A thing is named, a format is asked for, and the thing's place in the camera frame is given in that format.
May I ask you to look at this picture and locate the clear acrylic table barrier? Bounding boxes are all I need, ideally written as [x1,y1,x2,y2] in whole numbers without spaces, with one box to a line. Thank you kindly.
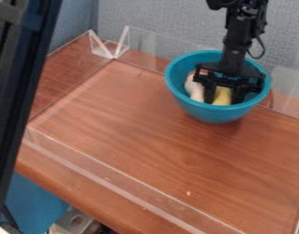
[16,33,299,234]

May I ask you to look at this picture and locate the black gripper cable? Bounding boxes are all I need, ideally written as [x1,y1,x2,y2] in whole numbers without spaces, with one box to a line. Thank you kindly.
[247,33,266,60]

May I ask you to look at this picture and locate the blue plastic bowl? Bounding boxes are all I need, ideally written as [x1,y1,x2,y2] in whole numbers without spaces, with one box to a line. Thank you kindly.
[164,50,271,123]

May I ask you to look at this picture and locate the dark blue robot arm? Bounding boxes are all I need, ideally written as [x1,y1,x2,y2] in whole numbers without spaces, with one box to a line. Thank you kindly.
[0,0,270,216]

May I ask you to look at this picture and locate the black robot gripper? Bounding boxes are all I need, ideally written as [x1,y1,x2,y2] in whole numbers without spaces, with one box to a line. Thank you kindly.
[192,0,269,104]

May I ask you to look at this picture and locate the white red toy mushroom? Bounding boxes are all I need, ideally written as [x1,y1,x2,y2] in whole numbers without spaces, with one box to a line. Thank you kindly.
[184,72,204,102]

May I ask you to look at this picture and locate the grey metal bracket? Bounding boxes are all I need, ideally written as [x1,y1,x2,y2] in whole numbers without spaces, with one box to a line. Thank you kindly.
[49,207,102,234]

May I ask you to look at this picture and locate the yellow toy banana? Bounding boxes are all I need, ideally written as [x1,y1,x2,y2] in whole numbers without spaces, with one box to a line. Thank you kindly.
[212,87,231,105]

